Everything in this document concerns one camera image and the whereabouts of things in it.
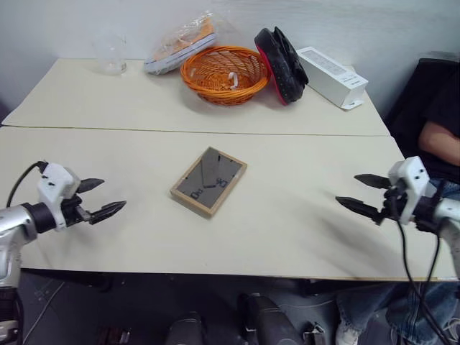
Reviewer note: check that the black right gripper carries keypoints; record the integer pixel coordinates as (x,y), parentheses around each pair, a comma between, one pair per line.
(392,205)

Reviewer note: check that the orange wicker basket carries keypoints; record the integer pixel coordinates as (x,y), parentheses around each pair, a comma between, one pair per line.
(215,93)

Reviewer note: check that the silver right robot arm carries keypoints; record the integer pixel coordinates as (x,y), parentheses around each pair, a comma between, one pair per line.
(449,219)

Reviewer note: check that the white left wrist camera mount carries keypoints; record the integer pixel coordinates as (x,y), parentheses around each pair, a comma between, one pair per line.
(54,183)

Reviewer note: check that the white clip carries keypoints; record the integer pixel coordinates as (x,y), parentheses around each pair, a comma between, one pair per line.
(235,81)

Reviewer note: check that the wooden picture frame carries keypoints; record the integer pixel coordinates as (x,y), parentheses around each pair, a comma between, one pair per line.
(208,179)

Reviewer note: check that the white cardboard box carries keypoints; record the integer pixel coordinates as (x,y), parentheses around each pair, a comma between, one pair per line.
(330,77)

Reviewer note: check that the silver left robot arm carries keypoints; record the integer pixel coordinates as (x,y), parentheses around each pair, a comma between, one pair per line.
(14,219)

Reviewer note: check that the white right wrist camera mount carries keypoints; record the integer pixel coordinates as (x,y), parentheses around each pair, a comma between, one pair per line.
(411,179)

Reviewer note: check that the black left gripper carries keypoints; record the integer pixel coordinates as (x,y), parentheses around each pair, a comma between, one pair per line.
(73,212)

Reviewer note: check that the person's black shirt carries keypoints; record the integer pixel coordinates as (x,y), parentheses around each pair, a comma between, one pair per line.
(431,90)

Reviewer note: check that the dark rounded shape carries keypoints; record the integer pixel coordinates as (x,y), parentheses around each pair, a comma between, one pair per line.
(269,320)
(187,330)

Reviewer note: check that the shoe in plastic bag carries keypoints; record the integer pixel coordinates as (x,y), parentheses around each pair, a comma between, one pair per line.
(179,50)

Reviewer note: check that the person's white shoe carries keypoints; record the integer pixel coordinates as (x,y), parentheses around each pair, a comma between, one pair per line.
(346,336)

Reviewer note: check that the person's bare forearm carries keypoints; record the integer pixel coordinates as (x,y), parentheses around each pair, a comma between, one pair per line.
(440,140)

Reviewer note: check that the black and red cushion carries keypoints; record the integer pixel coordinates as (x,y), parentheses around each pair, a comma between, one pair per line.
(284,72)

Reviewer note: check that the clear glass beaker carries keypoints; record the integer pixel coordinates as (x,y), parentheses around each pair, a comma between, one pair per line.
(111,61)

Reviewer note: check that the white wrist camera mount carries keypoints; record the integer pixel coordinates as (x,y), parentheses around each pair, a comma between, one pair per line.
(411,179)
(54,183)

